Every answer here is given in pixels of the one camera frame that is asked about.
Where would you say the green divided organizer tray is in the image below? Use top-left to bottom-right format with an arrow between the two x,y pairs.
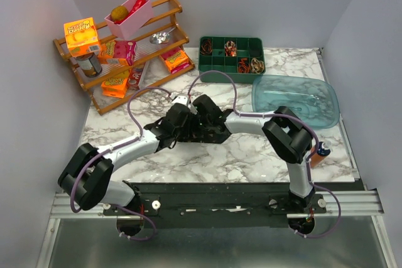
198,36 -> 266,84

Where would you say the rolled orange black tie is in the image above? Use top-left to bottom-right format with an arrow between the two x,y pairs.
237,58 -> 250,73

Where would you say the rolled dark orange tie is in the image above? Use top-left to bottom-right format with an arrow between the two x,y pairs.
200,38 -> 213,55

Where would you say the orange bottle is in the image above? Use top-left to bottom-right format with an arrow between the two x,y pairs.
310,141 -> 331,168

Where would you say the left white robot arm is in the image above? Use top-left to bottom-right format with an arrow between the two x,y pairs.
57,102 -> 197,215

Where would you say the metal spoon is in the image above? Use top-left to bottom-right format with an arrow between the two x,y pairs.
149,28 -> 175,45

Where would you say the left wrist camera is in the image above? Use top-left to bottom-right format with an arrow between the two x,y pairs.
172,95 -> 191,108

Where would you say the aluminium rail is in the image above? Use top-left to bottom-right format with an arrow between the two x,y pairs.
50,191 -> 384,219

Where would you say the wooden tiered rack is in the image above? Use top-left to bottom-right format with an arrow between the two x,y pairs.
52,0 -> 195,115

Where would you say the orange sponge box right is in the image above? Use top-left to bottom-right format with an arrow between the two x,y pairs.
159,47 -> 189,74

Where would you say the rolled tan patterned tie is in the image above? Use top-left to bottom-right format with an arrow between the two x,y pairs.
250,58 -> 265,74

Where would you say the teal plastic tub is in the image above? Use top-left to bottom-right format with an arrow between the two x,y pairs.
252,75 -> 340,129

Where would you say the dark glass jar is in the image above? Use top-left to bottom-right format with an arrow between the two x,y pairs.
75,53 -> 102,78

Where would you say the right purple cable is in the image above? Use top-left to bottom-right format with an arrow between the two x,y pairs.
187,70 -> 342,239

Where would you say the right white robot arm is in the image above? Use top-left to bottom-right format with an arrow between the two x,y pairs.
189,95 -> 315,213

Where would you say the orange sponge box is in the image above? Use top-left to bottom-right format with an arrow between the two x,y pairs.
159,47 -> 189,74
101,70 -> 130,99

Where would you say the orange scrub daddy box top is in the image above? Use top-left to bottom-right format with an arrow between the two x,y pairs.
63,17 -> 101,58

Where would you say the purple cable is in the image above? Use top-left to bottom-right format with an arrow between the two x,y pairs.
69,87 -> 158,242
187,70 -> 342,239

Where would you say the red white small box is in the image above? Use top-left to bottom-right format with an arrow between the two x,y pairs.
127,62 -> 149,90

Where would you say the pink scrub sponge box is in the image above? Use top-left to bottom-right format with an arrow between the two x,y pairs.
97,40 -> 137,66

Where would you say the pink plastic bin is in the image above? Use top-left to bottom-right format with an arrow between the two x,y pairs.
104,0 -> 154,40

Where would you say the rolled red patterned tie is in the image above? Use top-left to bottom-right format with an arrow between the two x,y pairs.
224,40 -> 237,57

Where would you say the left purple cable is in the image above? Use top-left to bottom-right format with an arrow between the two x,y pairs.
69,87 -> 158,242

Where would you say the orange sponge box bottom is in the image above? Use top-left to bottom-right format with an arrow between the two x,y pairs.
101,70 -> 130,99

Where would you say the black leaf patterned tie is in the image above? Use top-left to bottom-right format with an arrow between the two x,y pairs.
177,131 -> 231,144

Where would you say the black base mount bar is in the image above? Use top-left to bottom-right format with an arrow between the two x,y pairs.
103,181 -> 327,229

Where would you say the red chili pepper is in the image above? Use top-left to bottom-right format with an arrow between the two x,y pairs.
114,0 -> 148,24

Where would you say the brown round fruit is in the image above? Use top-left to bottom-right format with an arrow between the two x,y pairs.
110,6 -> 129,23

